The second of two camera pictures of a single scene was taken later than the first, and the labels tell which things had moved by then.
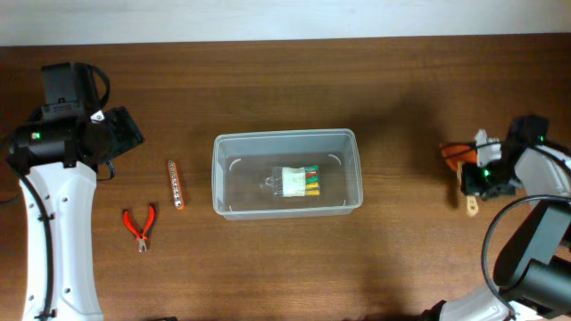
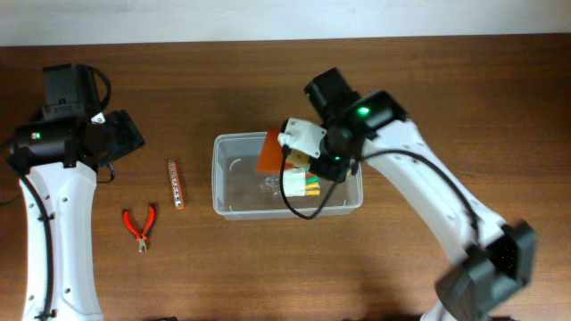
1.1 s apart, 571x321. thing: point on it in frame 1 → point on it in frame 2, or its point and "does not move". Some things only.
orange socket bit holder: (177, 196) does not move
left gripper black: (133, 136) does not move
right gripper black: (470, 186) → (332, 172)
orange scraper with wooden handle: (455, 153) → (271, 154)
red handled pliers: (143, 235) does not move
